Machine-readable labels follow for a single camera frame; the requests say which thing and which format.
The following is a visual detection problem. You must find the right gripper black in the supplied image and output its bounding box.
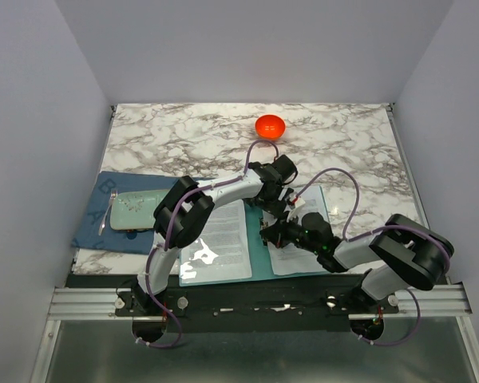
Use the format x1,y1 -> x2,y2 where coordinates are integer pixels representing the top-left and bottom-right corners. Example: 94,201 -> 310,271
259,211 -> 321,255

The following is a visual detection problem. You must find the printed paper stack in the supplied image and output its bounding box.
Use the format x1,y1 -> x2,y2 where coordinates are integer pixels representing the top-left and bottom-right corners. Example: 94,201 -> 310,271
267,185 -> 328,276

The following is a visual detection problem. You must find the teal file folder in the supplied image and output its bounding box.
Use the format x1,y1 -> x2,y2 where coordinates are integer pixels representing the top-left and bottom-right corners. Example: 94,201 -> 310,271
178,184 -> 336,287

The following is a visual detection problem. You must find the printed paper sheet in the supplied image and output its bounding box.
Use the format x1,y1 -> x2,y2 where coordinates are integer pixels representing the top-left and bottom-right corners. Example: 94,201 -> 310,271
179,200 -> 252,285

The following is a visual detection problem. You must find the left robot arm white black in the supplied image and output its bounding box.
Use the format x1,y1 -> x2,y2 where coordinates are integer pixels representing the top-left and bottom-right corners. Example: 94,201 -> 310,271
133,155 -> 298,315

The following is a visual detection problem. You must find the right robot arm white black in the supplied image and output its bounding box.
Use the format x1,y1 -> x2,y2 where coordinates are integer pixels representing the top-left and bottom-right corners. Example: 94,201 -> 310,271
259,212 -> 454,313

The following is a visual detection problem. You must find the orange bowl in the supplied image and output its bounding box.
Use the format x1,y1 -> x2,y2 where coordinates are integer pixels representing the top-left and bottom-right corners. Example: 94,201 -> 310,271
255,114 -> 286,140

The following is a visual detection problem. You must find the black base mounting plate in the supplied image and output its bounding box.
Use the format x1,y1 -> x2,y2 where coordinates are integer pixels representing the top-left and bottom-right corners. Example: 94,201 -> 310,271
65,274 -> 398,334

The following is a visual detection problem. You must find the light green divided plate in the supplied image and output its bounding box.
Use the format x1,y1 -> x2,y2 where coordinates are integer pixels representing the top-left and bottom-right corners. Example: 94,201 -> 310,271
109,189 -> 168,231

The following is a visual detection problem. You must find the silver fork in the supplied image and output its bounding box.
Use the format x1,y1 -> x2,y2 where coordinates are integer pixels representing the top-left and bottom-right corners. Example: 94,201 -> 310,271
98,189 -> 118,236

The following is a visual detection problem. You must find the blue cloth placemat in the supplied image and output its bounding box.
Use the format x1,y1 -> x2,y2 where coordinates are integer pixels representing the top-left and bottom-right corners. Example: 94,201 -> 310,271
70,171 -> 208,256

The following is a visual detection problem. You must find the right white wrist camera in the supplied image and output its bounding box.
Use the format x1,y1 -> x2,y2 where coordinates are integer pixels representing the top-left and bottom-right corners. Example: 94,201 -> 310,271
286,196 -> 305,222

